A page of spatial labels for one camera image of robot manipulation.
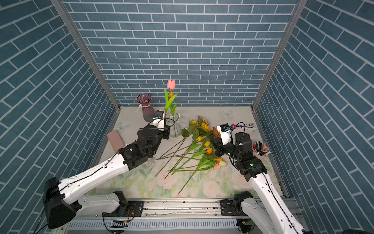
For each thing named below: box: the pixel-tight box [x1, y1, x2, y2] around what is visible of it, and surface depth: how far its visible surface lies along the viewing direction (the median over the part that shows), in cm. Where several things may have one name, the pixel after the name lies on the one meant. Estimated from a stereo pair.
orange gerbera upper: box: [212, 126, 222, 139], surface depth 100 cm
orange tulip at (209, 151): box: [170, 147, 213, 175], surface depth 93 cm
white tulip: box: [218, 160, 227, 167], surface depth 88 cm
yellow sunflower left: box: [155, 119, 200, 160], surface depth 104 cm
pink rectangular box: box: [106, 129, 125, 151], surface depth 101 cm
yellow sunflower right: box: [201, 122, 211, 132], surface depth 104 cm
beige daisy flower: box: [200, 116, 210, 126], surface depth 107 cm
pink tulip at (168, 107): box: [164, 78, 178, 137], surface depth 67 cm
